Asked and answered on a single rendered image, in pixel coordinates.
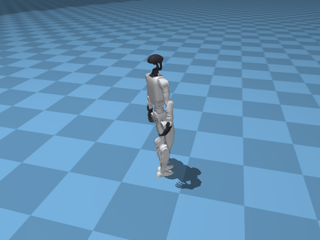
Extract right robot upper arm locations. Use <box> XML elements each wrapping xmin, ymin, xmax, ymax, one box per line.
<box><xmin>158</xmin><ymin>78</ymin><xmax>174</xmax><ymax>107</ymax></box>

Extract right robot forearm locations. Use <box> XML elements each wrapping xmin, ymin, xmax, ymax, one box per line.
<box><xmin>165</xmin><ymin>100</ymin><xmax>174</xmax><ymax>127</ymax></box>

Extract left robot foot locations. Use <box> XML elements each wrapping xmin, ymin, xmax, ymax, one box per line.
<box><xmin>157</xmin><ymin>164</ymin><xmax>174</xmax><ymax>172</ymax></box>

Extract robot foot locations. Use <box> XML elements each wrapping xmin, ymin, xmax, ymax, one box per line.
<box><xmin>156</xmin><ymin>170</ymin><xmax>174</xmax><ymax>178</ymax></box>
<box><xmin>157</xmin><ymin>164</ymin><xmax>174</xmax><ymax>172</ymax></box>

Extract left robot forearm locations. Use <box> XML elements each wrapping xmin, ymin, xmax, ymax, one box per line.
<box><xmin>146</xmin><ymin>92</ymin><xmax>153</xmax><ymax>109</ymax></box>

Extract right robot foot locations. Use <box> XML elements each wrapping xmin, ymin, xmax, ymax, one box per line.
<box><xmin>156</xmin><ymin>170</ymin><xmax>174</xmax><ymax>178</ymax></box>

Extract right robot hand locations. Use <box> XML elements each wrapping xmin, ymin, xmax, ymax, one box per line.
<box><xmin>158</xmin><ymin>122</ymin><xmax>172</xmax><ymax>136</ymax></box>

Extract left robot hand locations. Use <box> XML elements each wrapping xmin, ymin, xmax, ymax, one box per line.
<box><xmin>147</xmin><ymin>106</ymin><xmax>155</xmax><ymax>123</ymax></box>

